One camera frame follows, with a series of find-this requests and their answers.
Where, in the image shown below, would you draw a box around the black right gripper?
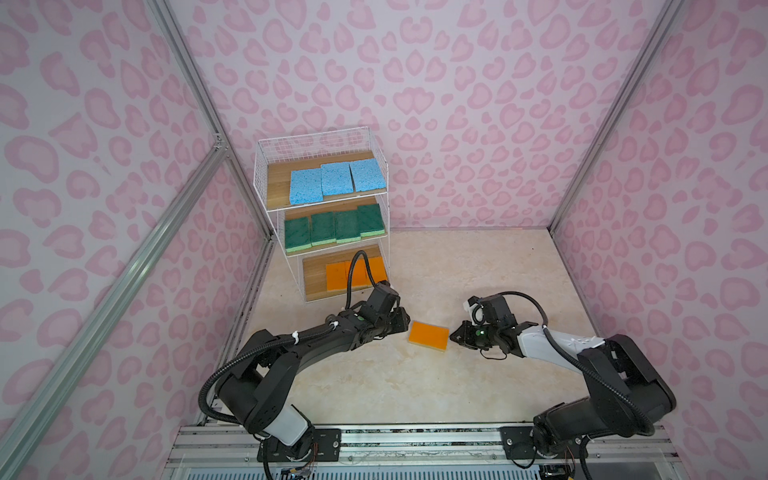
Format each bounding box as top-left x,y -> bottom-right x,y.
446,320 -> 500,351

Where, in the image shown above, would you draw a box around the orange sponge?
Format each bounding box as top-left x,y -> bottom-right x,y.
325,261 -> 350,292
349,257 -> 371,288
408,321 -> 450,351
369,257 -> 388,283

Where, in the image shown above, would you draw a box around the green scouring pad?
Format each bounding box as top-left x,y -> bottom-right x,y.
335,210 -> 362,244
284,217 -> 312,253
356,203 -> 386,238
310,212 -> 336,247

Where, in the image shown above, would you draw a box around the blue sponge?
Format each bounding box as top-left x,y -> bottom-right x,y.
289,168 -> 324,205
349,158 -> 387,192
321,162 -> 355,197

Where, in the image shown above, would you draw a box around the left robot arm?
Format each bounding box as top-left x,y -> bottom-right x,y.
198,281 -> 410,460

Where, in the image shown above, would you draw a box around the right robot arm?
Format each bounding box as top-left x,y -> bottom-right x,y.
449,291 -> 677,458

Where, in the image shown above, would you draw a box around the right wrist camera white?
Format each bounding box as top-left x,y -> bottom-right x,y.
463,296 -> 483,324

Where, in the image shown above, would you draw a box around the white wire three-tier shelf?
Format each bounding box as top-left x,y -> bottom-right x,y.
253,127 -> 390,302

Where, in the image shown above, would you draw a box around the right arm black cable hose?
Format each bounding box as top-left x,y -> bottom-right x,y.
473,290 -> 656,436

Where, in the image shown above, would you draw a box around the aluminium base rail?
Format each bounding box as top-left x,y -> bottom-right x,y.
161,423 -> 688,479

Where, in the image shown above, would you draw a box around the aluminium frame right corner post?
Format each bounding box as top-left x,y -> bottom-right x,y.
547,0 -> 687,237

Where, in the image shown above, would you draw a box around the aluminium frame corner post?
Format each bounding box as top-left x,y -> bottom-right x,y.
547,0 -> 687,237
146,0 -> 274,241

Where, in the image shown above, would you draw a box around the aluminium frame left corner post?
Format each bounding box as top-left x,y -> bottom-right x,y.
146,0 -> 274,241

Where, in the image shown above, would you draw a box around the aluminium diagonal frame bar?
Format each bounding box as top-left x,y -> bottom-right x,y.
1,147 -> 227,479

